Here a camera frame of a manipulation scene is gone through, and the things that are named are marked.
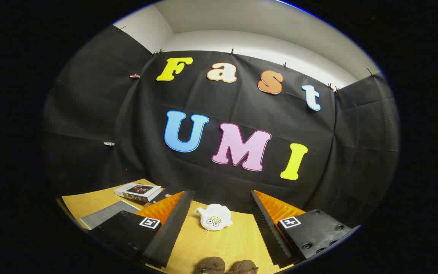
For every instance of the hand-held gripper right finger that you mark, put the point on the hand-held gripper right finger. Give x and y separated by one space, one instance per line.
266 228

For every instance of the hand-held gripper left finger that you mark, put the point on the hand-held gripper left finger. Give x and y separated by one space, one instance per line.
173 228

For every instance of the brown shoe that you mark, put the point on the brown shoe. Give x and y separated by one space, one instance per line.
209 263
243 266

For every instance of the grey fabric storage box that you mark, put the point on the grey fabric storage box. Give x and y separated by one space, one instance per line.
107 215

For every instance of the dark blue book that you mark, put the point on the dark blue book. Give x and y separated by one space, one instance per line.
164 193

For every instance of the white plush toy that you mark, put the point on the white plush toy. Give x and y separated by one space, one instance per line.
215 217

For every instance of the white cover book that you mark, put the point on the white cover book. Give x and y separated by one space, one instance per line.
137 191

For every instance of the black backdrop cloth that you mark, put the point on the black backdrop cloth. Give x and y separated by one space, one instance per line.
356 152

